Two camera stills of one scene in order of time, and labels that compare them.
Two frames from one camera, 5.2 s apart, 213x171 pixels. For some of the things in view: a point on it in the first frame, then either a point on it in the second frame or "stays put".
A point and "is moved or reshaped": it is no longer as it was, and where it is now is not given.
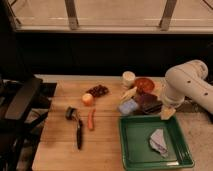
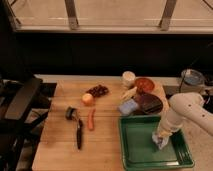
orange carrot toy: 91,119 stays put
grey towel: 158,142 is moved or reshaped
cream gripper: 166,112 → 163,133
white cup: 128,78 stays put
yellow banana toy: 128,94 stays put
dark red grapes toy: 98,91 stays put
